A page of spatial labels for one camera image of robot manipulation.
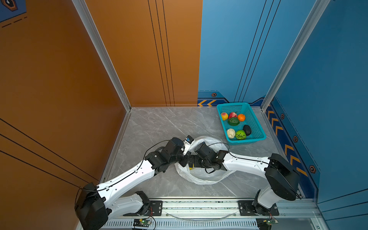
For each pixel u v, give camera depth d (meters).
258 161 0.49
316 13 0.71
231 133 0.97
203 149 0.66
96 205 0.39
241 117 1.09
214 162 0.61
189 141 0.67
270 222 0.70
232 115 1.09
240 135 0.96
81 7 0.70
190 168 0.76
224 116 1.09
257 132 0.96
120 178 0.46
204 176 0.85
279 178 0.44
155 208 0.74
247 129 1.00
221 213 0.72
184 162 0.67
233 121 1.05
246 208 0.72
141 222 0.71
